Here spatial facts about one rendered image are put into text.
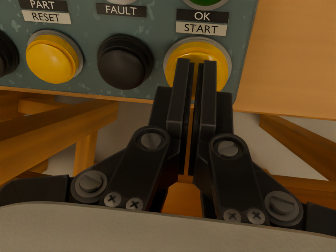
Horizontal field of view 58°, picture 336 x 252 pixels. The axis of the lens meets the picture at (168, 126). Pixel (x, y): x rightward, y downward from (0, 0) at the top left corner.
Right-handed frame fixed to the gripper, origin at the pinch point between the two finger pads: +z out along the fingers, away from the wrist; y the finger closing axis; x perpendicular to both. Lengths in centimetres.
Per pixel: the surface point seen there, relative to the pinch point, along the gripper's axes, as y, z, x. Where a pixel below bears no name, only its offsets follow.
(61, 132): -26, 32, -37
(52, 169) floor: -50, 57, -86
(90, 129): -26, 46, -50
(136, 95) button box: -3.1, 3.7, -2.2
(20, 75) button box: -9.4, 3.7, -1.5
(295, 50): 5.3, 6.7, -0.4
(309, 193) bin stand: 12.0, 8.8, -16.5
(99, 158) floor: -32, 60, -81
